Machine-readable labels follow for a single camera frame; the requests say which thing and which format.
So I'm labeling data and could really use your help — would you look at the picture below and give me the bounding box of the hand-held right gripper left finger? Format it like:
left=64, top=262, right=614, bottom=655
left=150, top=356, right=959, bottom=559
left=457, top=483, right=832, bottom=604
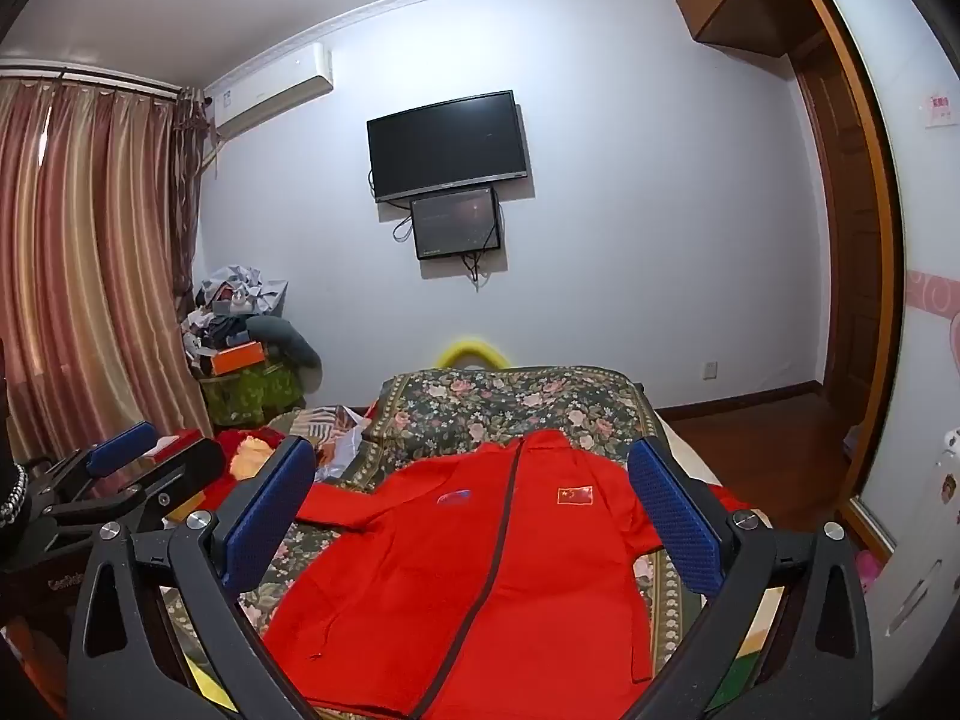
left=66, top=435, right=320, bottom=720

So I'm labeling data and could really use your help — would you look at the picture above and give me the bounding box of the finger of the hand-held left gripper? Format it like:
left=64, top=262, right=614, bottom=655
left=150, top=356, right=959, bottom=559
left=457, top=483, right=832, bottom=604
left=45, top=439, right=227, bottom=552
left=28, top=421, right=161, bottom=500

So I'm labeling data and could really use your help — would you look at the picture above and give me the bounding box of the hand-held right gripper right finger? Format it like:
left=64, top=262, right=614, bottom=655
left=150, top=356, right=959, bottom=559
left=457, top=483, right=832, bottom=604
left=627, top=436, right=875, bottom=720

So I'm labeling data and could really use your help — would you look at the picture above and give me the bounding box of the red zip jacket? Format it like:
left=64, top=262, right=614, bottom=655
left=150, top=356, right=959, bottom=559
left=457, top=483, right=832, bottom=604
left=259, top=430, right=758, bottom=717

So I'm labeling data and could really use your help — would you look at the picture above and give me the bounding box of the pile of mixed clothes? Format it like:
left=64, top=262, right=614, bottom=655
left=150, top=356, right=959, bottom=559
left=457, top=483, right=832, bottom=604
left=180, top=264, right=290, bottom=361

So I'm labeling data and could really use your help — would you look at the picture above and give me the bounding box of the white bed sheet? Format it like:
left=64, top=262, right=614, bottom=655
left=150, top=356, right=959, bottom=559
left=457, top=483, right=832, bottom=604
left=660, top=412, right=766, bottom=526

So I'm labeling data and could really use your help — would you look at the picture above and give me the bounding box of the yellow cloth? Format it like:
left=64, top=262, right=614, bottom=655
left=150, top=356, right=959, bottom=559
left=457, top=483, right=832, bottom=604
left=229, top=439, right=275, bottom=481

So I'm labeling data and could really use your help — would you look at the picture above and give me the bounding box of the striped cloth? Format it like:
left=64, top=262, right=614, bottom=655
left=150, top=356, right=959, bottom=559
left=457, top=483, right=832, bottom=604
left=289, top=405, right=368, bottom=470

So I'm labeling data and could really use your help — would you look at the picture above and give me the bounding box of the orange box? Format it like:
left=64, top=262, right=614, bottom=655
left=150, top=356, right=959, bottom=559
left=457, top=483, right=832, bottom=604
left=210, top=343, right=269, bottom=376

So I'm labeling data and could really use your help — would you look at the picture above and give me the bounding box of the grey pillow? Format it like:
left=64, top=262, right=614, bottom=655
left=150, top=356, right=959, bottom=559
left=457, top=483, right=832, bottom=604
left=247, top=315, right=323, bottom=391

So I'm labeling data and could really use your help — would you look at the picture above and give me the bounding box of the striped pink curtain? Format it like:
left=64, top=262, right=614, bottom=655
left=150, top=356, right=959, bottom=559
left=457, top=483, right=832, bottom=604
left=0, top=71, right=211, bottom=466

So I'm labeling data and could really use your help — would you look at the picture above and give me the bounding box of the floral green blanket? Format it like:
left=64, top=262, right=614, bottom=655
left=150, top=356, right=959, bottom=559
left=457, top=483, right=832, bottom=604
left=161, top=365, right=721, bottom=691

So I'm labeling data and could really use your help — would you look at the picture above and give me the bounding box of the white appliance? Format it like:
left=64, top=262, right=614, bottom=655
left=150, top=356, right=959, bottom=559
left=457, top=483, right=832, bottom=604
left=862, top=427, right=960, bottom=691

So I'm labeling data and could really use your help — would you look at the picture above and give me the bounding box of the brown tied curtain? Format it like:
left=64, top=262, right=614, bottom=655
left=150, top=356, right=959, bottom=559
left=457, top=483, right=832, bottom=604
left=172, top=86, right=220, bottom=301

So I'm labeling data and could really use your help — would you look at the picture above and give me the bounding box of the wooden door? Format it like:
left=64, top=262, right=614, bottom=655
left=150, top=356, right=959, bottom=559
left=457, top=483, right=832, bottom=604
left=795, top=37, right=901, bottom=421

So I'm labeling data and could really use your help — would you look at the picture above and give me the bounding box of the white sliding wardrobe door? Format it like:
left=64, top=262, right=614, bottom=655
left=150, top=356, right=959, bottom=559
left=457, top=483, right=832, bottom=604
left=795, top=0, right=960, bottom=541

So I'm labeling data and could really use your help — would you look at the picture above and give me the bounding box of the white air conditioner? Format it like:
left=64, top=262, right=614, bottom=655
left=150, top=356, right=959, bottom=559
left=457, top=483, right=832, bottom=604
left=206, top=41, right=335, bottom=140

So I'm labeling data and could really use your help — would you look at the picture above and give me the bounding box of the yellow ring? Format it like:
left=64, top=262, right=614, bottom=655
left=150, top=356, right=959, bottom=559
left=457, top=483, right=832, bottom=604
left=437, top=340, right=507, bottom=370

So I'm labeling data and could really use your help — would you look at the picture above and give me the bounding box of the small black wall monitor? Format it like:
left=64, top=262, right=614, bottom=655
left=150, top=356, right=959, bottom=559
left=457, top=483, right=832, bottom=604
left=409, top=186, right=502, bottom=261

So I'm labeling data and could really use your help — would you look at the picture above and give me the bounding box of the black wall television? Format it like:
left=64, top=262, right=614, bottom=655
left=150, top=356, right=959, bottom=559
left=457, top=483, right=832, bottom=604
left=366, top=90, right=530, bottom=203

